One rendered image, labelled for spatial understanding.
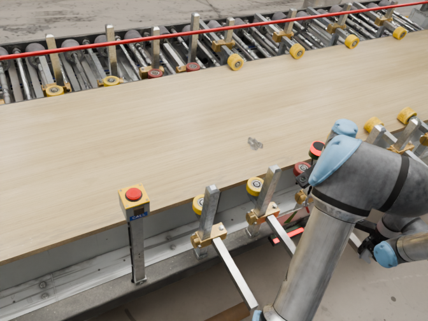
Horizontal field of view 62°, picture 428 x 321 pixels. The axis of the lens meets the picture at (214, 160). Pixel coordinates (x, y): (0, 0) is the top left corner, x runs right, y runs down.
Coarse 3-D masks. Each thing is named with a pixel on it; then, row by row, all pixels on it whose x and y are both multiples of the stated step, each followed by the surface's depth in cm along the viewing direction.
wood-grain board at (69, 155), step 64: (256, 64) 215; (320, 64) 224; (384, 64) 234; (0, 128) 154; (64, 128) 158; (128, 128) 163; (192, 128) 169; (256, 128) 174; (320, 128) 180; (0, 192) 132; (64, 192) 135; (192, 192) 143; (0, 256) 115
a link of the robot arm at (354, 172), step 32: (320, 160) 71; (352, 160) 65; (384, 160) 65; (320, 192) 69; (352, 192) 65; (384, 192) 64; (320, 224) 69; (352, 224) 69; (320, 256) 69; (288, 288) 73; (320, 288) 71; (256, 320) 76; (288, 320) 72
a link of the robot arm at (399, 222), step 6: (384, 216) 122; (390, 216) 118; (384, 222) 121; (390, 222) 119; (396, 222) 117; (402, 222) 115; (408, 222) 113; (390, 228) 120; (396, 228) 119; (402, 228) 115
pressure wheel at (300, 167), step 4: (296, 164) 160; (300, 164) 160; (304, 164) 161; (308, 164) 161; (296, 168) 158; (300, 168) 159; (304, 168) 158; (296, 172) 158; (300, 172) 157; (296, 176) 159; (296, 184) 166
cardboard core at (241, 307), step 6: (234, 306) 197; (240, 306) 197; (222, 312) 194; (228, 312) 194; (234, 312) 194; (240, 312) 194; (246, 312) 196; (210, 318) 191; (216, 318) 191; (222, 318) 191; (228, 318) 191; (234, 318) 193; (240, 318) 194
